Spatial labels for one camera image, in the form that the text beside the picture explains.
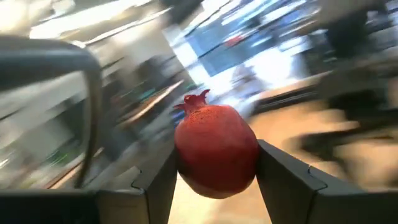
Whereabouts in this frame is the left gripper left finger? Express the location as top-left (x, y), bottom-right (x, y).
top-left (0, 146), bottom-right (180, 224)

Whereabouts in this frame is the dark grey curved bar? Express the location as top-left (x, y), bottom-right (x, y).
top-left (0, 35), bottom-right (104, 189)

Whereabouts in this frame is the black aluminium table frame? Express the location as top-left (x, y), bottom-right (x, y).
top-left (250, 88), bottom-right (321, 114)

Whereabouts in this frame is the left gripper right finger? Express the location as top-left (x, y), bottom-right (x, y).
top-left (255, 139), bottom-right (398, 224)

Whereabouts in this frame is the blue computer screen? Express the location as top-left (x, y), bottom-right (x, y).
top-left (183, 6), bottom-right (312, 77)

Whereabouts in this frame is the red pomegranate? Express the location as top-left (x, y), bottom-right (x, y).
top-left (173, 89), bottom-right (261, 200)

